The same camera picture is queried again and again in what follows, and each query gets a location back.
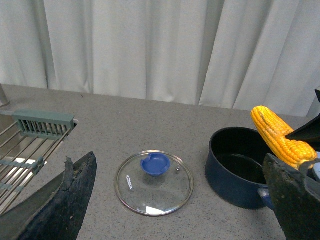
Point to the green rack end piece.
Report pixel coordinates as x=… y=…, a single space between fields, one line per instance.
x=43 y=124

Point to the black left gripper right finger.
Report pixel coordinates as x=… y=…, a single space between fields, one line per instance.
x=309 y=133

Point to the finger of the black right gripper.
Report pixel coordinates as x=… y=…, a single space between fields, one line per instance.
x=295 y=197

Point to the light blue plate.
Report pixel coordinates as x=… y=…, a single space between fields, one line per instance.
x=315 y=171

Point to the grey-white curtain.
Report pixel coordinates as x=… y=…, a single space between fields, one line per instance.
x=234 y=54

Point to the dark blue saucepan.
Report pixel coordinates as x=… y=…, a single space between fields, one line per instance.
x=234 y=167

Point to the yellow corn cob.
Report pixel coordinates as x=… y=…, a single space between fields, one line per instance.
x=274 y=130

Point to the metal dish drying rack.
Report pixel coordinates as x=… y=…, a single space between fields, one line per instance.
x=21 y=158

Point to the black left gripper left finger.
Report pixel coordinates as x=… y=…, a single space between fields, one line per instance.
x=57 y=210

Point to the glass lid blue knob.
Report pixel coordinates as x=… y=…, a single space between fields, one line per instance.
x=154 y=183

